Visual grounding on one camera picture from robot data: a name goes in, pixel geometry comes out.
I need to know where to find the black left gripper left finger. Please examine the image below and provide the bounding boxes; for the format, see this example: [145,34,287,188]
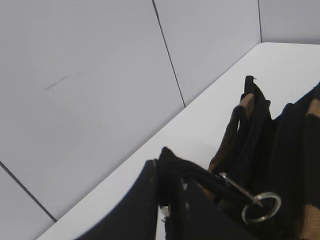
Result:
[79,160,158,240]

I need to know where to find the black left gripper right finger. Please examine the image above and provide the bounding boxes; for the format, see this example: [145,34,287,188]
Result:
[172,178,256,240]

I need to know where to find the silver zipper pull ring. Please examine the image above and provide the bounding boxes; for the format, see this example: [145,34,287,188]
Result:
[219,172,282,225]

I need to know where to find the black tote bag tan handles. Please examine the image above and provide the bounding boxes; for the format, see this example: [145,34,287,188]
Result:
[157,75,320,240]

